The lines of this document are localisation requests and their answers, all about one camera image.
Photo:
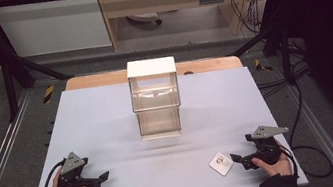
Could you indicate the person's right hand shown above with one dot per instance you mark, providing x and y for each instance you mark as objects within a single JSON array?
[{"x": 280, "y": 167}]

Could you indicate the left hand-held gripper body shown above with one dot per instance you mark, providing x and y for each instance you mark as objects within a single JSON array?
[{"x": 70, "y": 164}]

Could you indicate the clear white-topped drawer cabinet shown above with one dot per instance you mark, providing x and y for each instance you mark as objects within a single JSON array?
[{"x": 150, "y": 67}]

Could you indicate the office chair base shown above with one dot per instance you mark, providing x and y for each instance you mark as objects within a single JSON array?
[{"x": 144, "y": 17}]

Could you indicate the yellow black tape mark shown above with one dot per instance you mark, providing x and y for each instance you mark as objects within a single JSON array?
[{"x": 48, "y": 94}]

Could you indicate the white cabinet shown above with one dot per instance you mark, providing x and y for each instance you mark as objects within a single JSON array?
[{"x": 52, "y": 27}]

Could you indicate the clear plastic drawer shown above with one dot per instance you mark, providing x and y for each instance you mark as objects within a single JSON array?
[
  {"x": 159, "y": 121},
  {"x": 155, "y": 100}
]

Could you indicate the wooden table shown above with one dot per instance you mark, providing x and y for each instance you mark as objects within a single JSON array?
[{"x": 95, "y": 81}]

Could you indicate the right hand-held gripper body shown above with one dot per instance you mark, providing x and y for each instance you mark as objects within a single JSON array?
[{"x": 266, "y": 145}]

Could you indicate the small white printed packet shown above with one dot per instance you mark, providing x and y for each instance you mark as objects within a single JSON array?
[{"x": 221, "y": 164}]

